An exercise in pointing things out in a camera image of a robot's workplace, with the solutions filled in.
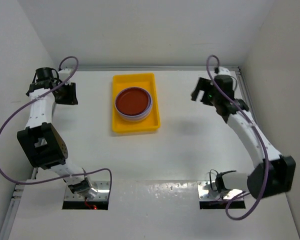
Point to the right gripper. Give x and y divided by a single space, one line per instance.
203 85

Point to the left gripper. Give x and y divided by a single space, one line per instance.
71 98

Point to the brown plate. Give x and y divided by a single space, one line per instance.
132 101

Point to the lilac plate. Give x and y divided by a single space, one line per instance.
147 112
151 104

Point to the lilac plate front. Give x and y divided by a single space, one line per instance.
147 112

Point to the blue plate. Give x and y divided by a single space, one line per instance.
134 118

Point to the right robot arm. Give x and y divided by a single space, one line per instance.
273 172

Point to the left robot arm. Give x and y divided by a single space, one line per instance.
40 141

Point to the yellow plastic bin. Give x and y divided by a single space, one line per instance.
141 80

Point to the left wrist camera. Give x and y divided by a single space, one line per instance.
64 73

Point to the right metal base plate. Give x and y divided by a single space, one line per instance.
207 192

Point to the metal base plate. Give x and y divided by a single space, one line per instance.
99 192
207 192

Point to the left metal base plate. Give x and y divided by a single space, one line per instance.
99 192

